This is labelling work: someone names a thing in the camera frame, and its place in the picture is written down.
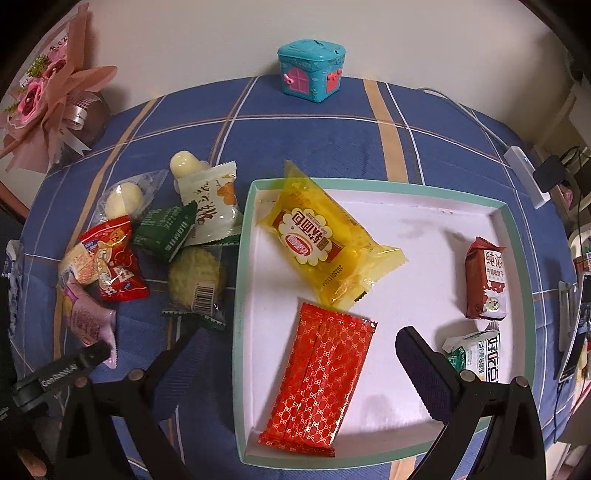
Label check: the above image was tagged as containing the white green cracker packet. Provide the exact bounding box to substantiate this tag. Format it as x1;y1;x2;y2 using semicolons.
442;323;502;383

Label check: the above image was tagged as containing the green snack packet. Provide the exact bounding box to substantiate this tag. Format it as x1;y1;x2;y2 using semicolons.
133;202;198;259

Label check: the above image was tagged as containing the black charger adapter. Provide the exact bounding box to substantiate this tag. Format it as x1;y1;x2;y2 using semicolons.
533;156;568;193

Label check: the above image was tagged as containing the white blue wrapper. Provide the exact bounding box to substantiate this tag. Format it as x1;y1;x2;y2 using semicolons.
2;240;25;334

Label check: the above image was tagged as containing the dark brown round object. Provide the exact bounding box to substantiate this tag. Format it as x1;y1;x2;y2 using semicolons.
78;95;112;145

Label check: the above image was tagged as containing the blue plaid tablecloth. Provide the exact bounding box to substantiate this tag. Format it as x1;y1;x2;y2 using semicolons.
9;74;583;480

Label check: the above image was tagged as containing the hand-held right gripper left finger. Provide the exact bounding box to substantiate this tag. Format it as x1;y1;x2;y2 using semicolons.
55;325;211;480

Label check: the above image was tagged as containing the white power strip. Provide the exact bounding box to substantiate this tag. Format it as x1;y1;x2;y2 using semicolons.
503;147;551;209

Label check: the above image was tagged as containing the cream jelly cup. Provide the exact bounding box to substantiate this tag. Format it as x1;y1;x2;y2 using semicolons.
169;151;206;195

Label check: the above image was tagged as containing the white tray with teal rim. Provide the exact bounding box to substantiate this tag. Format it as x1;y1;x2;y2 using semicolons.
233;178;536;466

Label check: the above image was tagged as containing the pink purple snack packet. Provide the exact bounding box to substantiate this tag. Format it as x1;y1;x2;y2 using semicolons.
58;277;117;370

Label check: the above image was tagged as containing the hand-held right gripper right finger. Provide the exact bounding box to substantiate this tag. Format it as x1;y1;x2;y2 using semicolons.
396;325;548;480

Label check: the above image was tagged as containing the clear packet of white balls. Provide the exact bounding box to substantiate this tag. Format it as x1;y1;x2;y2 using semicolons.
95;170;169;223

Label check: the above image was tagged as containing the red brown biscuit packet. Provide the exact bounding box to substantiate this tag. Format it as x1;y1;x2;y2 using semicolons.
464;237;509;320

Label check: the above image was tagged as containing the person's left hand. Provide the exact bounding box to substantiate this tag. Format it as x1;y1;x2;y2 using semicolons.
18;450;48;479

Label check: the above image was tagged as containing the red gold patterned packet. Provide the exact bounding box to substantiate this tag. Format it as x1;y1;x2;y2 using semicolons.
257;302;378;457

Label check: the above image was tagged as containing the smartphone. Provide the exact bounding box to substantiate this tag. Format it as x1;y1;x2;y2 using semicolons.
558;272;591;384

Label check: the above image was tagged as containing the red clear cartoon snack packet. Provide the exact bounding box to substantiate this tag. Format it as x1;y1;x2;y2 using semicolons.
58;216;151;303

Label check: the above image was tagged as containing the round pastry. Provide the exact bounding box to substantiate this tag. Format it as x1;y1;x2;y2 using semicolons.
161;247;228;330

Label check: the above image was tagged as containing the pink flower bouquet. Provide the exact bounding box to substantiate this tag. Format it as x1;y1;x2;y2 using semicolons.
0;4;118;174

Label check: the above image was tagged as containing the white packet with orange flower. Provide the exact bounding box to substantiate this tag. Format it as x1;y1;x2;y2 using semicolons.
178;161;245;245

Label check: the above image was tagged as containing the yellow bread packet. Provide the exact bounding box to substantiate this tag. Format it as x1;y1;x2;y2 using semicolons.
257;160;408;309

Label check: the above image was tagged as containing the grey phone stand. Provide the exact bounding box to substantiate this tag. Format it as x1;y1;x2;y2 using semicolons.
556;279;578;354

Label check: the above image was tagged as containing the white cable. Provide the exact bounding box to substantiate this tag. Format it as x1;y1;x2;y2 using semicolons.
418;87;511;151

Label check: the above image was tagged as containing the white chair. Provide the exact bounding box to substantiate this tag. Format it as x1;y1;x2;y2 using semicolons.
536;83;591;160

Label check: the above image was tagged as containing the pile of colourful small packets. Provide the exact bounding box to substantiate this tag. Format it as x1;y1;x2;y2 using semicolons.
570;231;591;379

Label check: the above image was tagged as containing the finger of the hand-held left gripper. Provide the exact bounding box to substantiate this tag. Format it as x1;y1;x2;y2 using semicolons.
76;342;114;376

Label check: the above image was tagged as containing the teal toy house box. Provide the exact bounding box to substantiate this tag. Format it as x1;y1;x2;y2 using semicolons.
277;39;347;102

